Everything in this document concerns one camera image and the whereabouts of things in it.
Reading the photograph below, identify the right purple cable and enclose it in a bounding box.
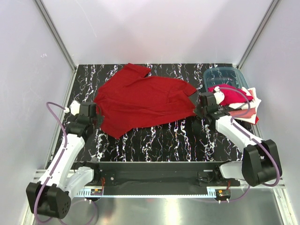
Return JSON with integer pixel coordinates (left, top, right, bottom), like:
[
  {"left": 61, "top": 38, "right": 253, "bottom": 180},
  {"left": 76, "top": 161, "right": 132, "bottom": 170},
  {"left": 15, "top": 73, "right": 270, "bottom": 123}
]
[{"left": 214, "top": 86, "right": 283, "bottom": 203}]

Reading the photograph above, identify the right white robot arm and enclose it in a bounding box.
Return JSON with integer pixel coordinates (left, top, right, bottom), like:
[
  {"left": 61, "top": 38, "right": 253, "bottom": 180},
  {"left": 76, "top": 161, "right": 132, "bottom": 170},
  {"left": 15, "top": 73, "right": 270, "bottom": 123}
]
[{"left": 194, "top": 91, "right": 282, "bottom": 187}]

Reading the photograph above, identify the connector box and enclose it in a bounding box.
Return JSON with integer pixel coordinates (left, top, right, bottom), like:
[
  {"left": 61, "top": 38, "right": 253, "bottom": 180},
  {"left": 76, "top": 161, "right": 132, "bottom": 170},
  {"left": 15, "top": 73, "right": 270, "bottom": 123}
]
[
  {"left": 216, "top": 189, "right": 231, "bottom": 201},
  {"left": 90, "top": 188, "right": 104, "bottom": 196}
]

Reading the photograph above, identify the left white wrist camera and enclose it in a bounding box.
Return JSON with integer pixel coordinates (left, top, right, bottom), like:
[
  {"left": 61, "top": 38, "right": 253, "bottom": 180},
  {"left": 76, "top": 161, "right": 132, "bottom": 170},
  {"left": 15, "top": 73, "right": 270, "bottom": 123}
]
[{"left": 63, "top": 100, "right": 81, "bottom": 116}]

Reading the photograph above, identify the red t-shirt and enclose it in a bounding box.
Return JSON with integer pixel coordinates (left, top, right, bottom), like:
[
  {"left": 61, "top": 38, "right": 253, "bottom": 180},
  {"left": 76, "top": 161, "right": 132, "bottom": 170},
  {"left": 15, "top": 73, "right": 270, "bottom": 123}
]
[{"left": 94, "top": 63, "right": 196, "bottom": 139}]

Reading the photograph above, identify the black marble pattern mat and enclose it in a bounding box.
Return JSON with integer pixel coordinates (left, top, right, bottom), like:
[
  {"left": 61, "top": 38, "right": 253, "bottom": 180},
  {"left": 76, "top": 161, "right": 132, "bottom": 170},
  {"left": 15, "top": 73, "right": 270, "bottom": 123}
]
[{"left": 68, "top": 64, "right": 243, "bottom": 162}]

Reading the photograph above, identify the right connector box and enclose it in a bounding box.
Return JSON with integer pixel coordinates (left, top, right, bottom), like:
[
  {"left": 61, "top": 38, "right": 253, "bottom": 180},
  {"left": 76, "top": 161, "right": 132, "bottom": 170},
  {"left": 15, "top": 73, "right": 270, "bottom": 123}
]
[{"left": 216, "top": 189, "right": 231, "bottom": 201}]

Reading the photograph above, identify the crimson t-shirt on pile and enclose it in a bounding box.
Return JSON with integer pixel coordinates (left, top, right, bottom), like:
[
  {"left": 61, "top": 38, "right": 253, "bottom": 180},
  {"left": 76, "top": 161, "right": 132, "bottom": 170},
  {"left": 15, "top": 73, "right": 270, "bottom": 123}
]
[{"left": 218, "top": 84, "right": 253, "bottom": 106}]

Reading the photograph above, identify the left aluminium frame post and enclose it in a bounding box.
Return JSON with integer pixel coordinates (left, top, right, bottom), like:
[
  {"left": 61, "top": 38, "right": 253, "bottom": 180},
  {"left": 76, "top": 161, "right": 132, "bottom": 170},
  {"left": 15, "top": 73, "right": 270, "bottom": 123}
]
[{"left": 32, "top": 0, "right": 78, "bottom": 71}]

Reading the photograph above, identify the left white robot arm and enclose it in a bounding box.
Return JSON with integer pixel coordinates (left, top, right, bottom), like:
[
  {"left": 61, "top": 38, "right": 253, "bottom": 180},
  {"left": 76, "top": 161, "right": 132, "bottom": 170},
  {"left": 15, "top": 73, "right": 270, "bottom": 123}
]
[{"left": 26, "top": 101, "right": 105, "bottom": 225}]

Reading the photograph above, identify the front aluminium rail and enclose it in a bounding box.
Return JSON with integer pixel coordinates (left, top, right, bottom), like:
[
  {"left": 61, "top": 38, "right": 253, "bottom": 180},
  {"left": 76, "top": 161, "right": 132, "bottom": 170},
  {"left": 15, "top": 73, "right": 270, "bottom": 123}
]
[{"left": 31, "top": 170, "right": 285, "bottom": 188}]

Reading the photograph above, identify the clear blue plastic bin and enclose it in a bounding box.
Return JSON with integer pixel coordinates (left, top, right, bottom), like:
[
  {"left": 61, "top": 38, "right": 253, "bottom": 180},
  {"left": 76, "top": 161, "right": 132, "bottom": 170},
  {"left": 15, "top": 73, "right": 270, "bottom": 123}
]
[{"left": 203, "top": 67, "right": 248, "bottom": 91}]

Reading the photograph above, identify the right aluminium frame post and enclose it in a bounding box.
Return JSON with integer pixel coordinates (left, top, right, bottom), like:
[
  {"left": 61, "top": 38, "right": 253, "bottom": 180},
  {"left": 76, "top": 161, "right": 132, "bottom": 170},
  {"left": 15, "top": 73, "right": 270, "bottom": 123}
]
[{"left": 236, "top": 0, "right": 281, "bottom": 70}]

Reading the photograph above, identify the aluminium frame post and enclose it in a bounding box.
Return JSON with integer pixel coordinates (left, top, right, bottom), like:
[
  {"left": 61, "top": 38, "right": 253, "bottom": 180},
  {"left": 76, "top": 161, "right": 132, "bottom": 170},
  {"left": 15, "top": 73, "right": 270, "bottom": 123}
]
[
  {"left": 236, "top": 0, "right": 281, "bottom": 70},
  {"left": 32, "top": 0, "right": 78, "bottom": 71}
]

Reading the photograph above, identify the left connector box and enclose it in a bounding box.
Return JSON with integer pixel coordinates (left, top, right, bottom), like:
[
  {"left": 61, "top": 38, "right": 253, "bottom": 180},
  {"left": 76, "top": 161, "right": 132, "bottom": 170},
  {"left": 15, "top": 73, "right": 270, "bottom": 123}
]
[{"left": 90, "top": 188, "right": 104, "bottom": 196}]

